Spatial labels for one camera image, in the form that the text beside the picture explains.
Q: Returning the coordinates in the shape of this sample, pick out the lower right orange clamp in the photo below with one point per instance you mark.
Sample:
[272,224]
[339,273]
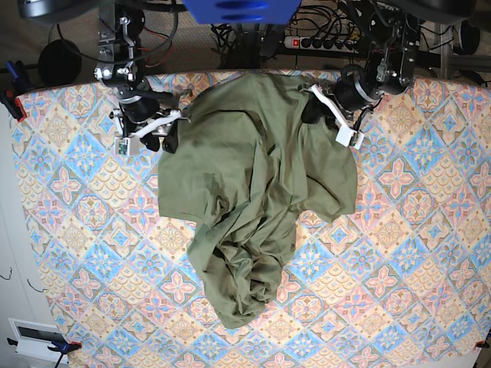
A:
[482,345]

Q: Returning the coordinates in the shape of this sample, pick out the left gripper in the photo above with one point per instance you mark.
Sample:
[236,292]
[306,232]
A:
[355,90]

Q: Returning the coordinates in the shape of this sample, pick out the olive green t-shirt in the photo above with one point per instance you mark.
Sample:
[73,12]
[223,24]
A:
[245,168]

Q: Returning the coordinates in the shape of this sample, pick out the black round stool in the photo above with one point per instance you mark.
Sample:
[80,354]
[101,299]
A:
[58,65]

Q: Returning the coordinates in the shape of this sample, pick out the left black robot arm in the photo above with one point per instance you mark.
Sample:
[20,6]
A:
[393,37]

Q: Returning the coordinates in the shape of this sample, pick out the white power strip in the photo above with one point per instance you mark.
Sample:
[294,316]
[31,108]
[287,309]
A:
[317,44]

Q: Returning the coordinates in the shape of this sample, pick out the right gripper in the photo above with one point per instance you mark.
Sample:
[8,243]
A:
[139,108]

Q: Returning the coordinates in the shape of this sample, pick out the patterned tile tablecloth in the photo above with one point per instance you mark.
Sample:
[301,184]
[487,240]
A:
[402,281]

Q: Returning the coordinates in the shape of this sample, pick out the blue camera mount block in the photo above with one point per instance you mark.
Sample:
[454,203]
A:
[275,12]

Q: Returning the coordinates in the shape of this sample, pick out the white wall outlet box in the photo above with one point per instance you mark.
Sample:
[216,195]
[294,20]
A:
[34,339]

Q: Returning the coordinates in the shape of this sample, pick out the lower left table clamp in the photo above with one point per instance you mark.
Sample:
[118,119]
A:
[63,347]

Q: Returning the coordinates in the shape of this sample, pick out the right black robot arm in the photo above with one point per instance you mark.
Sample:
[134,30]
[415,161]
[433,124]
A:
[121,64]

